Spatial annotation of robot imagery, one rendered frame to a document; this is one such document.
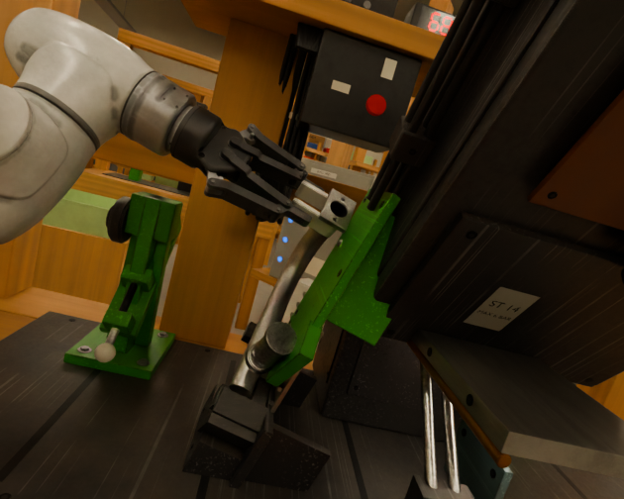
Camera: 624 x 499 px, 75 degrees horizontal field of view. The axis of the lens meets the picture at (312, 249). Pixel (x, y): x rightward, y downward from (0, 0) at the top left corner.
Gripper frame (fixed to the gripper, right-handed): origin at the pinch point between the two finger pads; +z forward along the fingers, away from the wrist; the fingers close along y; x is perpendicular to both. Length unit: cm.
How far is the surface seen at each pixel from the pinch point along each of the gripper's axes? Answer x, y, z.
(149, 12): 585, 779, -441
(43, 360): 30.1, -26.6, -23.1
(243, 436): 8.6, -28.1, 4.5
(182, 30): 585, 790, -363
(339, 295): -4.9, -13.6, 5.5
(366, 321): -3.1, -13.7, 10.2
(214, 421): 8.6, -28.0, 0.8
